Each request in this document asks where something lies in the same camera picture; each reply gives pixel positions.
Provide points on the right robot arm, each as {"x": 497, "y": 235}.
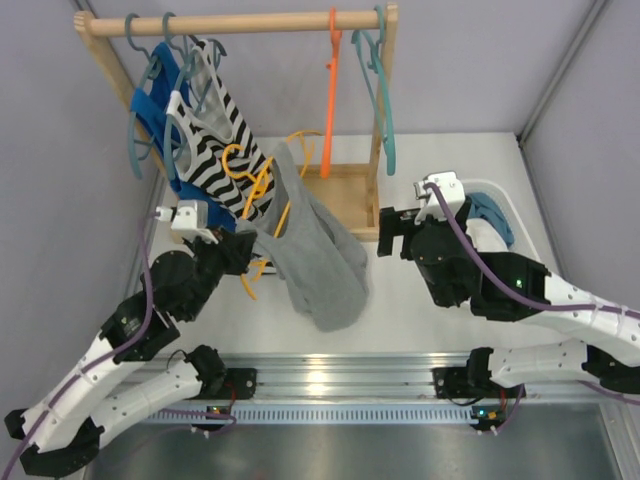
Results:
{"x": 602, "y": 339}

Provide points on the slotted grey cable duct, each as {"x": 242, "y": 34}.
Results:
{"x": 446, "y": 413}

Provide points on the yellow plastic hanger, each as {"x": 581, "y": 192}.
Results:
{"x": 258, "y": 190}

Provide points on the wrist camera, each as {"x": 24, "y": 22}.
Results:
{"x": 188, "y": 219}
{"x": 451, "y": 190}

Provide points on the teal plastic hanger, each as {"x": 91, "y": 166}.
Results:
{"x": 369, "y": 54}

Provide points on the white garment in basket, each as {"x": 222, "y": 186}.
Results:
{"x": 484, "y": 237}

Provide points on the grey-blue hanger far left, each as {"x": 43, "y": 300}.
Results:
{"x": 138, "y": 148}

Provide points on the blue tank top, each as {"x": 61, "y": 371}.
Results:
{"x": 151, "y": 111}

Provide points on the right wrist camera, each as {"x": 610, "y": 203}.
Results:
{"x": 451, "y": 190}

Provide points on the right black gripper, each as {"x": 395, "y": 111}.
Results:
{"x": 394, "y": 223}

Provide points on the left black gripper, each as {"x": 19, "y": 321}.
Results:
{"x": 239, "y": 245}

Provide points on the black white striped tank top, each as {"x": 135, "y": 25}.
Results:
{"x": 209, "y": 120}

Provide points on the wooden clothes rack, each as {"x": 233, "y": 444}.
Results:
{"x": 351, "y": 191}

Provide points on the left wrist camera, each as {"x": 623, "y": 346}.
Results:
{"x": 188, "y": 219}

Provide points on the aluminium mounting rail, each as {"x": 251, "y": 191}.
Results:
{"x": 330, "y": 380}

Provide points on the teal-blue garment in basket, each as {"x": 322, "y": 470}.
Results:
{"x": 485, "y": 208}

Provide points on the grey-blue hanger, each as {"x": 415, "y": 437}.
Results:
{"x": 138, "y": 148}
{"x": 173, "y": 149}

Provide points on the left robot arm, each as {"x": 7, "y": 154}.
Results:
{"x": 85, "y": 412}

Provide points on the aluminium corner post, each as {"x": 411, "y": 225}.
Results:
{"x": 566, "y": 62}

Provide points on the orange plastic hanger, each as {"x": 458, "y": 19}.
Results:
{"x": 333, "y": 67}

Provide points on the white plastic laundry basket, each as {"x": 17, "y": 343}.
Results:
{"x": 522, "y": 243}

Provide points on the grey tank top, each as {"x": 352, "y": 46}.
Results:
{"x": 322, "y": 264}

